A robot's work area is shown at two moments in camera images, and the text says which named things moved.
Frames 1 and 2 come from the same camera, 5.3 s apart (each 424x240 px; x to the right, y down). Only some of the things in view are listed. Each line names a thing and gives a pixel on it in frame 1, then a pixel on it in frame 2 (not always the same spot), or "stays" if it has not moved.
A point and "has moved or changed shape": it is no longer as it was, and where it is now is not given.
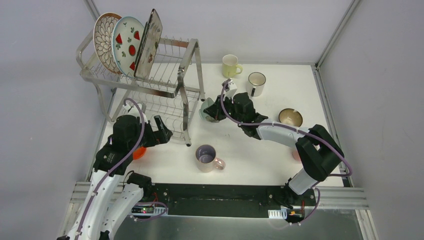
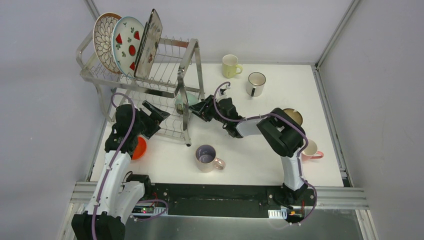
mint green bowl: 205,116 has moved or changed shape
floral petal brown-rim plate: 102,41 stays
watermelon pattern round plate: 127,39 stays
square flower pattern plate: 148,47 stays
